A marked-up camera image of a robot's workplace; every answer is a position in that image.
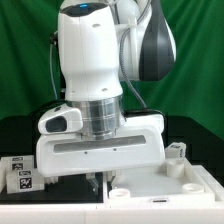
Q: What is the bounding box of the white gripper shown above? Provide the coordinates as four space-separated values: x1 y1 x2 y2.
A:
36 114 165 194

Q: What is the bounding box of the white square table top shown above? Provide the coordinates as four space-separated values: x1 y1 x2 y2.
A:
103 159 215 206

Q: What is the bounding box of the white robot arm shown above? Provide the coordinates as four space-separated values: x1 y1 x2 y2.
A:
36 0 176 186

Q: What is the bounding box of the white obstacle fence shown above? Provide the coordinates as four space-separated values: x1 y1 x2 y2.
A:
0 164 224 224

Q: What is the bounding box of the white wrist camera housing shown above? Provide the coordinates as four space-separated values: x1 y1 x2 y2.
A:
38 104 83 135

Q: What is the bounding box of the black camera stand pole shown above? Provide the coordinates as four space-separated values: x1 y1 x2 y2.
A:
59 70 66 100

